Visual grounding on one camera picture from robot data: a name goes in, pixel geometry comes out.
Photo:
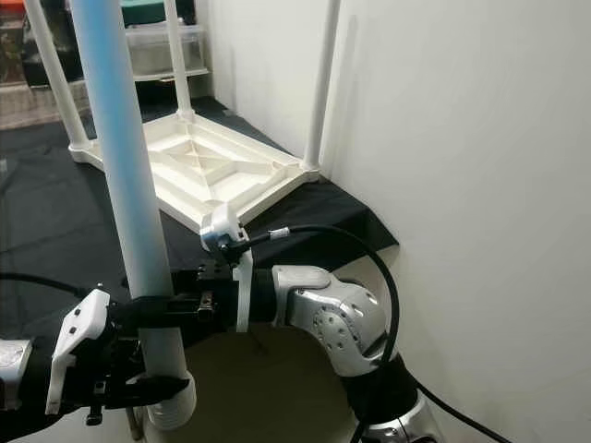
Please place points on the storage box with orange lid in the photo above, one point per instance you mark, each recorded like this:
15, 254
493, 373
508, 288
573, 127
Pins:
9, 51

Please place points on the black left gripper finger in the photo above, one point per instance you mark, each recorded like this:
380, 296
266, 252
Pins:
148, 394

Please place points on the patterned cloth covered bench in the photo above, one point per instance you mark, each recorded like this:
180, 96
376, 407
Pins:
28, 106

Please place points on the white plastic table top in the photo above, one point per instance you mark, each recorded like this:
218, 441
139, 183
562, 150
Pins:
240, 171

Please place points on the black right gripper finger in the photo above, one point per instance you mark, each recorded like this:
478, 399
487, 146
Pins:
152, 312

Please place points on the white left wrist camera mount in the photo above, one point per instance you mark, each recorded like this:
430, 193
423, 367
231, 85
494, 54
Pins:
78, 337

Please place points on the green pot lid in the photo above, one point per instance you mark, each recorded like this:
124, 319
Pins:
143, 11

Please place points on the black table cloth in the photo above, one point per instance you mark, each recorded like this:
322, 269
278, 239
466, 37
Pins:
55, 221

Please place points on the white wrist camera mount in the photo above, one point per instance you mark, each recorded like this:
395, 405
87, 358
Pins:
78, 337
223, 221

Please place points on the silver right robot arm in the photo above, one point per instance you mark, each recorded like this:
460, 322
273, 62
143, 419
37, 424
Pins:
332, 314

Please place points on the clear plastic container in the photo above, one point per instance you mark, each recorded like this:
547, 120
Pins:
148, 51

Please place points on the white plastic table leg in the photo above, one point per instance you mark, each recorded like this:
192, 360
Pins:
323, 83
129, 138
177, 55
55, 74

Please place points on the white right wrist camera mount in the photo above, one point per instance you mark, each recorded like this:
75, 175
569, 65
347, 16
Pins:
223, 221

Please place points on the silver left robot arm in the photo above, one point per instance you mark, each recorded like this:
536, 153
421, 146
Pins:
23, 388

